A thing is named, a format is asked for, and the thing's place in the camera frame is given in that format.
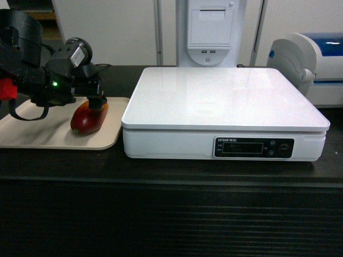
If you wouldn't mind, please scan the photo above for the white receipt printer terminal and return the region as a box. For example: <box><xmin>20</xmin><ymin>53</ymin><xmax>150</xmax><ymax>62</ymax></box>
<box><xmin>176</xmin><ymin>0</ymin><xmax>247</xmax><ymax>67</ymax></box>

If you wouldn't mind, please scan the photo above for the beige plastic tray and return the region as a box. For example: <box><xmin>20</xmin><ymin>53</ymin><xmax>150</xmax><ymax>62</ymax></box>
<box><xmin>1</xmin><ymin>97</ymin><xmax>129</xmax><ymax>150</ymax></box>

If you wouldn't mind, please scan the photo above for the white checkout scale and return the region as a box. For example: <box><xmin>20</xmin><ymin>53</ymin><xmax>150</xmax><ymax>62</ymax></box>
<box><xmin>122</xmin><ymin>67</ymin><xmax>330</xmax><ymax>161</ymax></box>

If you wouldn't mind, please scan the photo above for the black ribbed checkout counter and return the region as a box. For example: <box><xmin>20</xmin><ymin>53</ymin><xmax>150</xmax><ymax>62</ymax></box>
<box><xmin>0</xmin><ymin>65</ymin><xmax>343</xmax><ymax>257</ymax></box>

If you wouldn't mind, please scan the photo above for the dark red mango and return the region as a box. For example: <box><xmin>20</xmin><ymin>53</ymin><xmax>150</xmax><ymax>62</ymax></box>
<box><xmin>70</xmin><ymin>101</ymin><xmax>109</xmax><ymax>135</ymax></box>

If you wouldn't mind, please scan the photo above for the white blue label printer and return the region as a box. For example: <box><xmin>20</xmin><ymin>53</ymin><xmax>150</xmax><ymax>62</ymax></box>
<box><xmin>267</xmin><ymin>32</ymin><xmax>342</xmax><ymax>108</ymax></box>

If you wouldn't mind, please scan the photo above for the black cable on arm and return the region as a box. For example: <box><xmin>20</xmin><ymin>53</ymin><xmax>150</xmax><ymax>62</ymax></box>
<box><xmin>8</xmin><ymin>98</ymin><xmax>50</xmax><ymax>121</ymax></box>

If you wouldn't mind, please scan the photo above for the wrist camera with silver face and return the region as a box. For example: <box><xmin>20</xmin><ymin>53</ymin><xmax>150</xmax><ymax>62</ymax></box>
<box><xmin>65</xmin><ymin>37</ymin><xmax>93</xmax><ymax>67</ymax></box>

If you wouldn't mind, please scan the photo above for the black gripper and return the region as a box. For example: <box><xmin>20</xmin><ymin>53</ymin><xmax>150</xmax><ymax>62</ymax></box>
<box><xmin>31</xmin><ymin>48</ymin><xmax>107</xmax><ymax>110</ymax></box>

